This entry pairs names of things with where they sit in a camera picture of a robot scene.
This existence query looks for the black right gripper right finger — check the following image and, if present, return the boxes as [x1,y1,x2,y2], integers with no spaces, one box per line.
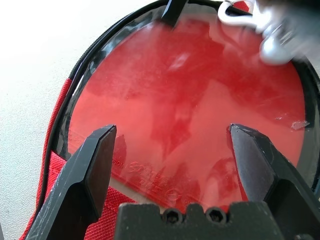
[228,123,320,240]

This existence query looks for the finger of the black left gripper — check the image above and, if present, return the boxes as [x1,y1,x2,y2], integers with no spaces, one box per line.
[160,0,189,29]

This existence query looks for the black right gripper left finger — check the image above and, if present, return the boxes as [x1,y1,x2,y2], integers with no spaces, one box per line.
[24,124,118,240]

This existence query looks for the red black paddle case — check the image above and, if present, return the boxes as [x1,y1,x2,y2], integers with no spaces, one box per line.
[23,0,320,240]

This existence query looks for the red ping-pong paddle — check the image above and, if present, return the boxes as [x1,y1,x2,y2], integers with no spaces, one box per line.
[67,18,307,216]

